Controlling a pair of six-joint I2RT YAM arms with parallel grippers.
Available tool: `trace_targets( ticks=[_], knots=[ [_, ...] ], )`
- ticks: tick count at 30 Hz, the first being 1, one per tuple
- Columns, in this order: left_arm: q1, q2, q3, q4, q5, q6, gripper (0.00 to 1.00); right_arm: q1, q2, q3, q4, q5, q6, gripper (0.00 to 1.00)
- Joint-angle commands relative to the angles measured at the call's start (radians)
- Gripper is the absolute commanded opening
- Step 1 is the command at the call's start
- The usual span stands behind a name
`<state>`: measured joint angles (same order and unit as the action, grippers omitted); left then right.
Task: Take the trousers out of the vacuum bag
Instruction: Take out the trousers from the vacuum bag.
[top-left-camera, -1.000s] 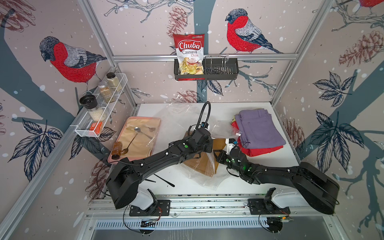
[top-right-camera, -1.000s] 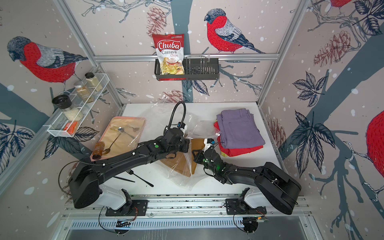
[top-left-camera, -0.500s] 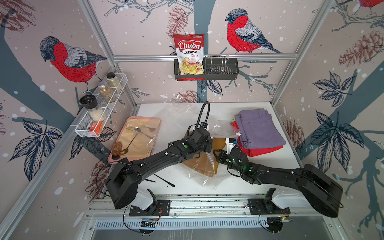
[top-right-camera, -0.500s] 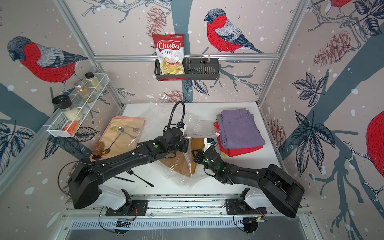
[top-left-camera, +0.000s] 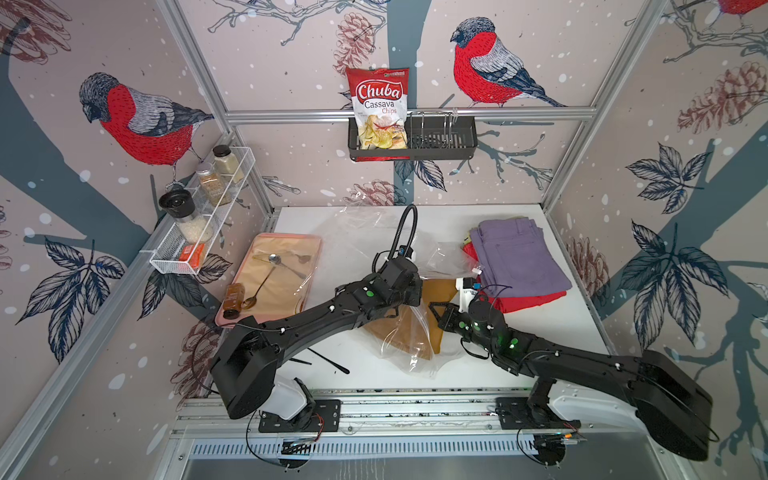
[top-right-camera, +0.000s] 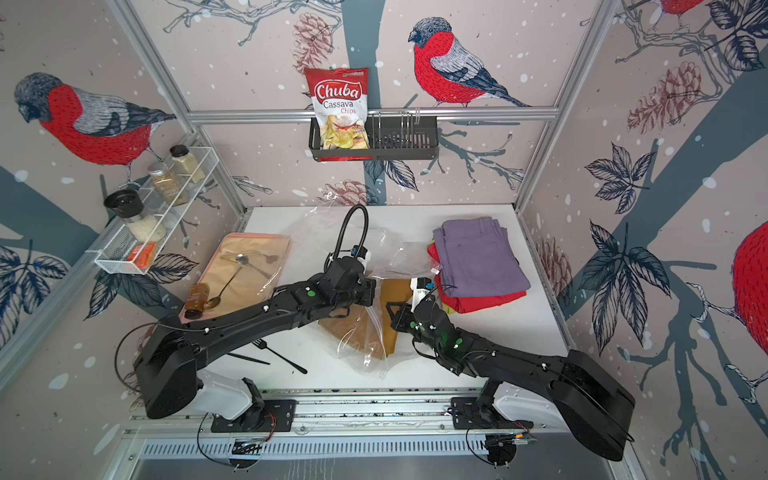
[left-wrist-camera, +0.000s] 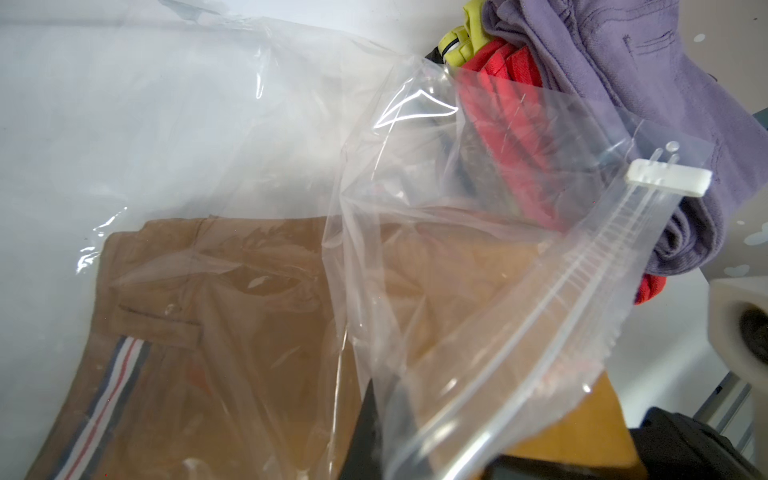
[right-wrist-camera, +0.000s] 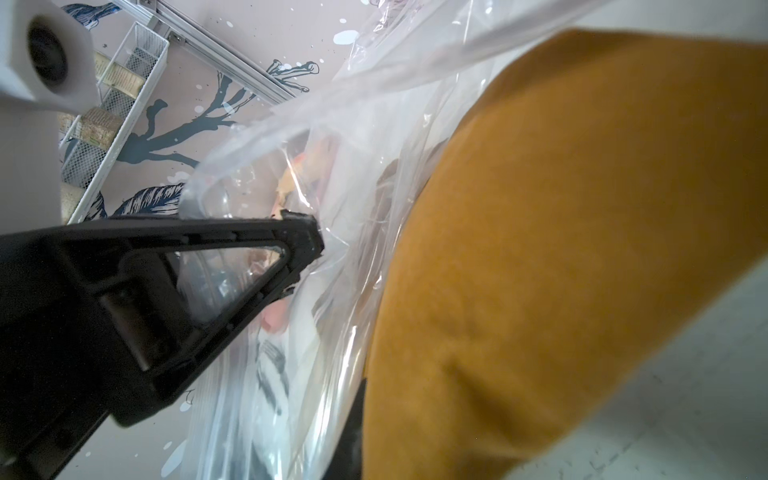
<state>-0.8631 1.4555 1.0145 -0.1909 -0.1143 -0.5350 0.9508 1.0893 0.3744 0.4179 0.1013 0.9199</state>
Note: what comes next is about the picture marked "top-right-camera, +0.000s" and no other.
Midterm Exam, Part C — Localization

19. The clear acrylic spice shelf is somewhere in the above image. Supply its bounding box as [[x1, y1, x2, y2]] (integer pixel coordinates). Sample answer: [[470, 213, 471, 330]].
[[95, 146, 219, 275]]

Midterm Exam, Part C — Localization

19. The black lid spice jar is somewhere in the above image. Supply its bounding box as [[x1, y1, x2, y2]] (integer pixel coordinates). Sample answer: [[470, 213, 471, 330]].
[[103, 189, 167, 244]]

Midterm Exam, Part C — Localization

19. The purple grey garment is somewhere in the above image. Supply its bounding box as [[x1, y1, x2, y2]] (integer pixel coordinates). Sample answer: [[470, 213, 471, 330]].
[[433, 217, 530, 298]]

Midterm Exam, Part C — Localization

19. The small red packet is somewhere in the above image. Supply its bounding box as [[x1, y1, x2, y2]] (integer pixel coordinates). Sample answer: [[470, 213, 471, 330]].
[[126, 243, 158, 270]]

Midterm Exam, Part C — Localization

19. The red Chuba cassava chips bag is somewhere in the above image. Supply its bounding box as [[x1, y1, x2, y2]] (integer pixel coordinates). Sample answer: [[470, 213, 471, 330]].
[[304, 68, 370, 150]]

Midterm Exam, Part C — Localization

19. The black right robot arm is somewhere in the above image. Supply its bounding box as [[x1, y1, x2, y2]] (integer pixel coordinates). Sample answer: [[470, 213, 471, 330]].
[[386, 297, 635, 461]]

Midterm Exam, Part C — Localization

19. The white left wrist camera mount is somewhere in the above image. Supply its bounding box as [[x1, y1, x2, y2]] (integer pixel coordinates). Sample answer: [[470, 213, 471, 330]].
[[350, 244, 371, 269]]

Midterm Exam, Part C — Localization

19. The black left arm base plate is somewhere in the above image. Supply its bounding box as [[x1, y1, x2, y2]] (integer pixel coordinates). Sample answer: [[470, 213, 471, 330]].
[[211, 399, 298, 434]]

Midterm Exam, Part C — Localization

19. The amber sauce bottle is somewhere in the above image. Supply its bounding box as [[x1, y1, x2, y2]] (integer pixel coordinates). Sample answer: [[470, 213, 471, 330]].
[[183, 283, 210, 320]]

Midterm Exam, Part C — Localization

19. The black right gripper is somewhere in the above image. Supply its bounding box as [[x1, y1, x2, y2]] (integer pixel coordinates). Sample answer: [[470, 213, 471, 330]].
[[383, 302, 443, 357]]

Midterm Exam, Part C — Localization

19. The clear plastic vacuum bag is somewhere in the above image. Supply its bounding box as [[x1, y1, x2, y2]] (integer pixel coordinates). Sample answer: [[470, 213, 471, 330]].
[[254, 204, 440, 376]]

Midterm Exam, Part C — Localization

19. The brown garment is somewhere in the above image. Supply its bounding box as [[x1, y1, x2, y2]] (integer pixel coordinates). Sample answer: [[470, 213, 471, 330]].
[[319, 278, 412, 368]]

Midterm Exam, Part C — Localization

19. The black wire wall basket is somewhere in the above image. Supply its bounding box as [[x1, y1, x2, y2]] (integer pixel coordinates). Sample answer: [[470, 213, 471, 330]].
[[308, 113, 439, 162]]

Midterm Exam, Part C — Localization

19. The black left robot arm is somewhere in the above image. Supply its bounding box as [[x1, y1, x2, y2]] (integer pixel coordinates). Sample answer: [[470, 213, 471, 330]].
[[133, 257, 376, 419]]

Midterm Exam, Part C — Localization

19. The metal spoon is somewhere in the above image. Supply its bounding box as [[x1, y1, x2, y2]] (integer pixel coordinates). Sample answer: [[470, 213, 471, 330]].
[[204, 253, 271, 310]]

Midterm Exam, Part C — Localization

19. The yellow spice jar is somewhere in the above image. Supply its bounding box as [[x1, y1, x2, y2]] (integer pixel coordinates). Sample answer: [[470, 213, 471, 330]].
[[170, 145, 206, 183]]

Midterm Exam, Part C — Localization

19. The pink tray with beige mat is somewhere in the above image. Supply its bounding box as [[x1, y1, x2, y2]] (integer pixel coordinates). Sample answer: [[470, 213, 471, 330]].
[[179, 233, 290, 324]]

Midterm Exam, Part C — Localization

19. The black corrugated cable hose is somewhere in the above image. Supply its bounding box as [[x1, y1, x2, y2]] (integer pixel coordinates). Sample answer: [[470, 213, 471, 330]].
[[325, 203, 371, 265]]

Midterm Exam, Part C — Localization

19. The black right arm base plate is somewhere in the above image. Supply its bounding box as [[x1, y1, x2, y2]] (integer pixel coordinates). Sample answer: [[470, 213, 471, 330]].
[[447, 397, 534, 431]]

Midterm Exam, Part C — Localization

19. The brown spice jar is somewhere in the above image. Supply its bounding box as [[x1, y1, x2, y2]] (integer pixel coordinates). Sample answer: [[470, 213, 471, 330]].
[[148, 162, 188, 206]]

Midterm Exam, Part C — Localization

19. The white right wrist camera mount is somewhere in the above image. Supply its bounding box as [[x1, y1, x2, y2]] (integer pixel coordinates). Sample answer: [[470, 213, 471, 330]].
[[410, 277, 434, 305]]

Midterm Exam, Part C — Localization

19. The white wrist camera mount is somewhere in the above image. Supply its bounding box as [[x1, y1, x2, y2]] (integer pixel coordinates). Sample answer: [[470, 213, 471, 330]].
[[350, 244, 371, 269], [410, 277, 434, 305]]

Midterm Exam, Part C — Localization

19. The black plastic fork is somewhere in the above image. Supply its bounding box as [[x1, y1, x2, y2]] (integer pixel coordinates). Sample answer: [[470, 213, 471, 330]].
[[252, 339, 308, 375]]

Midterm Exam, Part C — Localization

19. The red garment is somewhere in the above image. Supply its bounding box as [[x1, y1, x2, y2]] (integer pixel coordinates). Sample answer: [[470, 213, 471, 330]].
[[434, 274, 527, 314]]

